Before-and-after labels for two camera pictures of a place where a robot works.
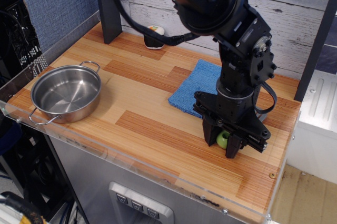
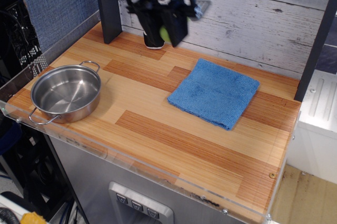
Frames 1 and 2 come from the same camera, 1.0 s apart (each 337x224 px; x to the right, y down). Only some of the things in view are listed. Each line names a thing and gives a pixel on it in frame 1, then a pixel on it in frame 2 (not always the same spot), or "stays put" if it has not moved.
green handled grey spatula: [222, 139] -> [165, 31]
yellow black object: [32, 218] stays put
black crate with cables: [20, 54] stays put
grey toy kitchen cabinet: [91, 175] stays put
